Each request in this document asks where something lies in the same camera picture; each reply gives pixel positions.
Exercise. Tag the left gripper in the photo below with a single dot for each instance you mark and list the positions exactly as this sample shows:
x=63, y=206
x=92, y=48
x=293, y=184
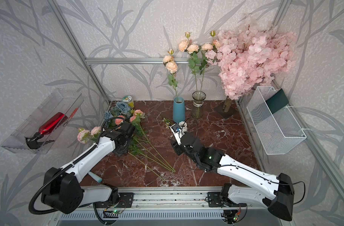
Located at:
x=120, y=152

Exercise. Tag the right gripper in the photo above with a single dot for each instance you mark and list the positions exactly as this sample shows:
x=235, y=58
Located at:
x=175, y=147

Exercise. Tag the cream pink rose stem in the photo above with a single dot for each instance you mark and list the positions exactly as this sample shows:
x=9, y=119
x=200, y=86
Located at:
x=186, y=45

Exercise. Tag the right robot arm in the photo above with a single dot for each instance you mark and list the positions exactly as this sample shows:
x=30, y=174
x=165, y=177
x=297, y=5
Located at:
x=245, y=175

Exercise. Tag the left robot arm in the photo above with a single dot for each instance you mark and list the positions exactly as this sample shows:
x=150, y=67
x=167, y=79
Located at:
x=81, y=169

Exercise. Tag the white ribbed vase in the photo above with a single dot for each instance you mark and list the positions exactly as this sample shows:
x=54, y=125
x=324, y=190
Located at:
x=183, y=126

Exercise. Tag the blue hydrangea flowers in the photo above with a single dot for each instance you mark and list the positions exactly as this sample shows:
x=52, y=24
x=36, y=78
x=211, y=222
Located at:
x=119, y=109

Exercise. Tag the teal ceramic vase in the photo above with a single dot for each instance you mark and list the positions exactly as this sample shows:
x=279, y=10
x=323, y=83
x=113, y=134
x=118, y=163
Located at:
x=179, y=110

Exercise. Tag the clear glass vase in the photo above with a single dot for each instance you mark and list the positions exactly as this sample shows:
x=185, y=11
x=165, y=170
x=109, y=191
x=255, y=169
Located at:
x=198, y=101

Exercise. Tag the pink rose bunch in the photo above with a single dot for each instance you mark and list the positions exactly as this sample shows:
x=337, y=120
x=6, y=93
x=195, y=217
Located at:
x=141, y=146

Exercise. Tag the small white daisy sprig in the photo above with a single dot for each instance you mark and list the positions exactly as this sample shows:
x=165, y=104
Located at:
x=168, y=123

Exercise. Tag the teal hand trowel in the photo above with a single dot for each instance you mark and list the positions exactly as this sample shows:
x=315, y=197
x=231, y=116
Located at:
x=95, y=177

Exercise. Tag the tree stand base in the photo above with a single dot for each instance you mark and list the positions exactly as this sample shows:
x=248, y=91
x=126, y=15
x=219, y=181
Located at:
x=226, y=109

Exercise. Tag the red spray bottle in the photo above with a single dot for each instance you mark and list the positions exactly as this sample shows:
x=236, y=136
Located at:
x=57, y=120

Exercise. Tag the dark green card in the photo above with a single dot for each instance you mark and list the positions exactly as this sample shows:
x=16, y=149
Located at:
x=277, y=101

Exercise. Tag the pink cherry blossom tree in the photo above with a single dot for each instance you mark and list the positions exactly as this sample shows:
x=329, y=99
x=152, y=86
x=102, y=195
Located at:
x=252, y=55

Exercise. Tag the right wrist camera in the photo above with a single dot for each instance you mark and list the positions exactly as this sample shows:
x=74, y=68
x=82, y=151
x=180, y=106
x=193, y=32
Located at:
x=177, y=131

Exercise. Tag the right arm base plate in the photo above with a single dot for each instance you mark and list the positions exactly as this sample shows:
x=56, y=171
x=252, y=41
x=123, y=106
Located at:
x=214, y=201

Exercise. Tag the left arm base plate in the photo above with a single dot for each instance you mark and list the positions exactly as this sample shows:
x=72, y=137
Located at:
x=122, y=200

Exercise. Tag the aluminium front rail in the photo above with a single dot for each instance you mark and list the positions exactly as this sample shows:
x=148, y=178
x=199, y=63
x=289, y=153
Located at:
x=172, y=197

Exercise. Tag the clear plastic wall bin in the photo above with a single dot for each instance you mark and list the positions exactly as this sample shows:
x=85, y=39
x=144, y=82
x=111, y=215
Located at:
x=59, y=100

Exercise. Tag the white wire mesh basket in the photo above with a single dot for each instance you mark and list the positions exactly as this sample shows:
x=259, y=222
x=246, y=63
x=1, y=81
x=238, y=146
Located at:
x=280, y=132

